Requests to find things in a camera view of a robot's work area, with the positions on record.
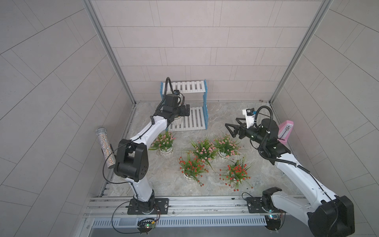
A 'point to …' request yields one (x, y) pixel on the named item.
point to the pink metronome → (284, 130)
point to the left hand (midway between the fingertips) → (185, 104)
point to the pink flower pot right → (226, 147)
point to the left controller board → (145, 225)
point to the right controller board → (273, 221)
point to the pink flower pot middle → (205, 150)
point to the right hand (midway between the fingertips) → (230, 122)
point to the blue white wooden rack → (198, 117)
